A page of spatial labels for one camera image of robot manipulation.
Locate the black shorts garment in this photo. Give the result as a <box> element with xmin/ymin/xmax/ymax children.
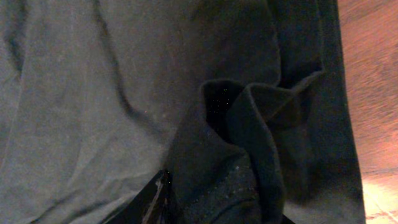
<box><xmin>1</xmin><ymin>0</ymin><xmax>366</xmax><ymax>223</ymax></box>

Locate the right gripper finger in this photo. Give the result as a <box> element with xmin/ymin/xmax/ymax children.
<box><xmin>104</xmin><ymin>170</ymin><xmax>171</xmax><ymax>224</ymax></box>

